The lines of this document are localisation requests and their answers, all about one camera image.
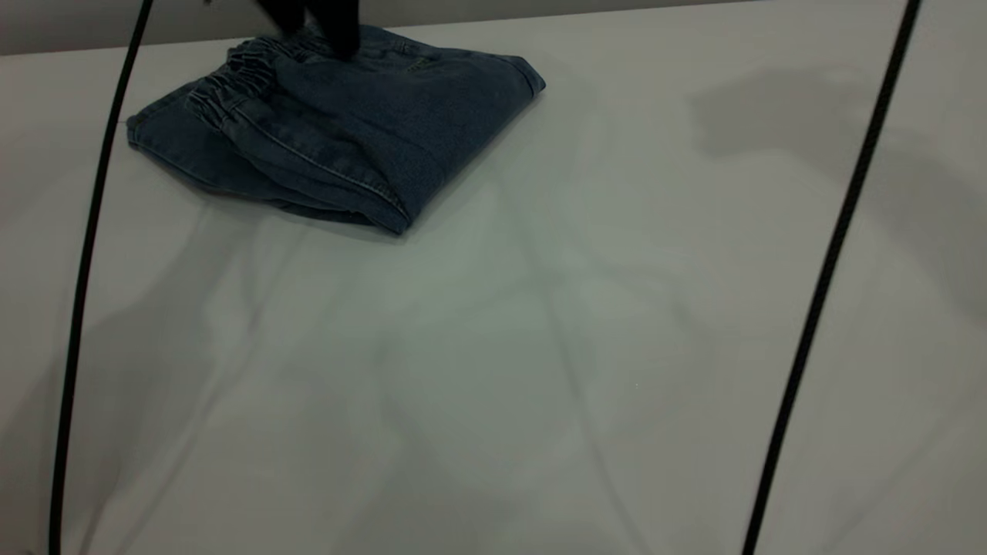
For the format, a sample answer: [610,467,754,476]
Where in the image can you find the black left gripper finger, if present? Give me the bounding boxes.
[256,0,305,35]
[307,0,362,61]

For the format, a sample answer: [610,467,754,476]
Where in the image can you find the blue denim shorts with print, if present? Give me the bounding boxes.
[126,23,547,236]

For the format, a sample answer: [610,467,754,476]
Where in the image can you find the black hanging cable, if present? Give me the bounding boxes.
[742,0,925,555]
[48,0,155,555]

